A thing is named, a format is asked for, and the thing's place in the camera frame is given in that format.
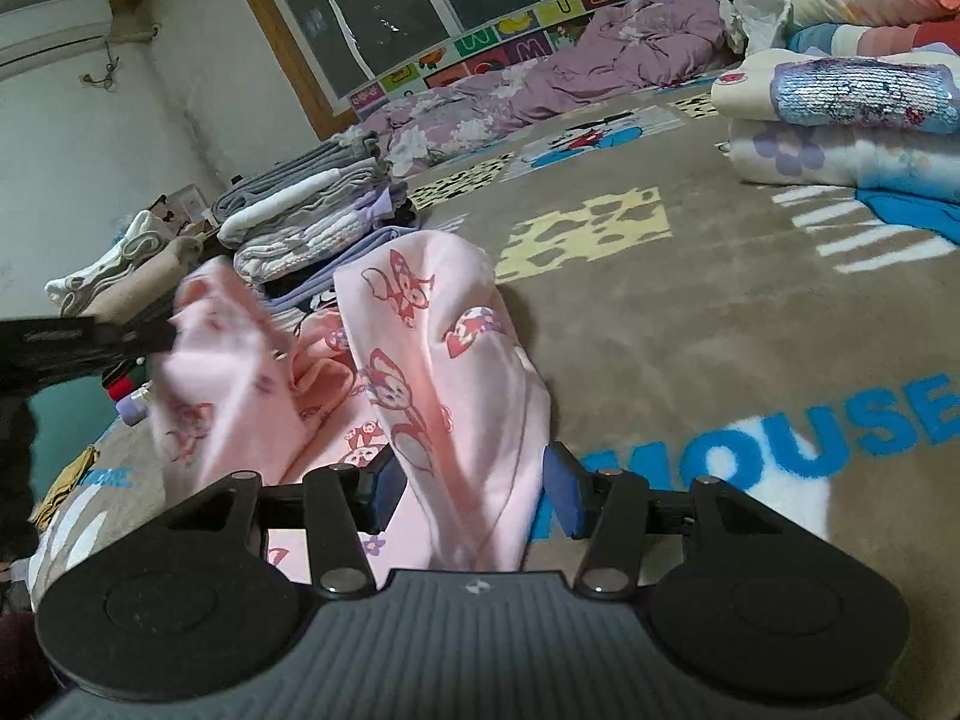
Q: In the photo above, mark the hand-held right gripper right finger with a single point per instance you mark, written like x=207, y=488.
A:
x=564, y=496

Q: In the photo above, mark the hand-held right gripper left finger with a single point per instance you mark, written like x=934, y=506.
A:
x=388, y=493

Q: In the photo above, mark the colourful alphabet wall border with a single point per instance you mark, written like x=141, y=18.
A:
x=487, y=37

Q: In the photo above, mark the stack of folded clothes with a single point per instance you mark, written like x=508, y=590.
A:
x=322, y=210

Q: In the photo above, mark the beige and white folded clothes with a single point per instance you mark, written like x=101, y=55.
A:
x=124, y=262

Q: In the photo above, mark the person's maroon trouser leg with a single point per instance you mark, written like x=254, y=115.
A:
x=19, y=664

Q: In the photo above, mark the white sequined folded garment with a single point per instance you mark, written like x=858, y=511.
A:
x=855, y=94

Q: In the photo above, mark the white air conditioner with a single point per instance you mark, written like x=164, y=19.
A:
x=52, y=34

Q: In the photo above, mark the yellow cloth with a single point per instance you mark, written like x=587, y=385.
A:
x=64, y=487

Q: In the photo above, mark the purple floral duvet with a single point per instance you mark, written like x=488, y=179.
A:
x=555, y=67

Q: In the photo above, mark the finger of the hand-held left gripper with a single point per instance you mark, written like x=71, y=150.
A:
x=139, y=339

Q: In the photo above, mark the pink fox print pajama top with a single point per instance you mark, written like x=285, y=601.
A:
x=420, y=360

